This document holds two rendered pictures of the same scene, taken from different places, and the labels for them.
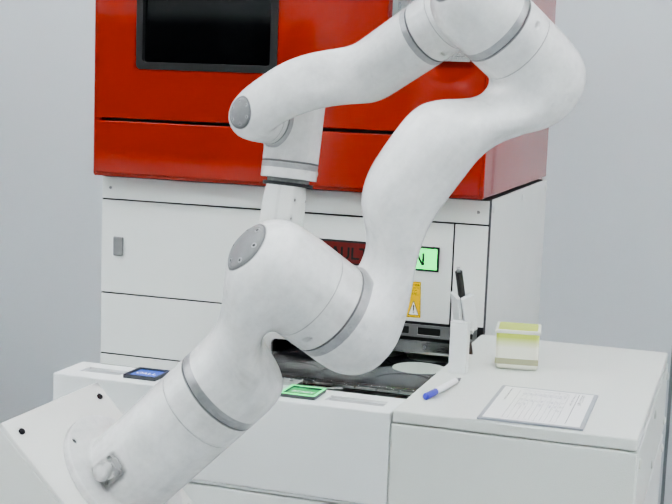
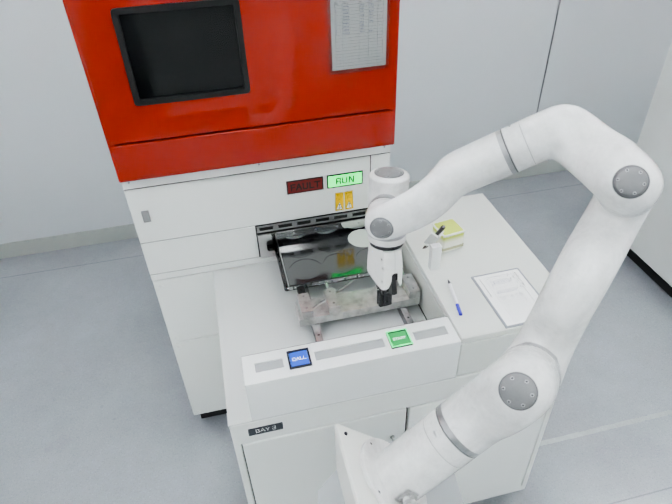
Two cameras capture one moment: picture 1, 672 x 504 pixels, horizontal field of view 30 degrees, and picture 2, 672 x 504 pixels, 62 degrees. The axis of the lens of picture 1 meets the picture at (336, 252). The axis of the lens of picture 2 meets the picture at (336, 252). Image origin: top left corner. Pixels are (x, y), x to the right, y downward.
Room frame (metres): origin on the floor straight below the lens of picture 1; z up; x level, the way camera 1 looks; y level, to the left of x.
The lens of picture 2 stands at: (1.08, 0.66, 2.02)
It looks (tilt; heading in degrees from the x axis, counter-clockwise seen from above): 38 degrees down; 330
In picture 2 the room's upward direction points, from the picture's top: 2 degrees counter-clockwise
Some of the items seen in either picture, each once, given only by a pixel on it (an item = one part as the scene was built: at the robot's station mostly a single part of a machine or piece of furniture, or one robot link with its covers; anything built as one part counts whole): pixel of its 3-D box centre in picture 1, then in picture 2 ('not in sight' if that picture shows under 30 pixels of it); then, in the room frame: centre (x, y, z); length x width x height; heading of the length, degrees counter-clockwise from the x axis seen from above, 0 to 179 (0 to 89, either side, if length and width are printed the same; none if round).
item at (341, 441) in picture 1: (224, 429); (351, 367); (1.88, 0.16, 0.89); 0.55 x 0.09 x 0.14; 72
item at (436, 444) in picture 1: (544, 420); (471, 272); (1.99, -0.35, 0.89); 0.62 x 0.35 x 0.14; 162
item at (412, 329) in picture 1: (366, 325); (322, 219); (2.42, -0.07, 0.96); 0.44 x 0.01 x 0.02; 72
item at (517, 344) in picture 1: (517, 345); (447, 235); (2.08, -0.31, 1.00); 0.07 x 0.07 x 0.07; 80
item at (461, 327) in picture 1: (462, 330); (433, 246); (2.03, -0.21, 1.03); 0.06 x 0.04 x 0.13; 162
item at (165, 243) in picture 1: (284, 286); (267, 210); (2.48, 0.10, 1.02); 0.82 x 0.03 x 0.40; 72
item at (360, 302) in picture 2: not in sight; (357, 303); (2.10, 0.00, 0.87); 0.36 x 0.08 x 0.03; 72
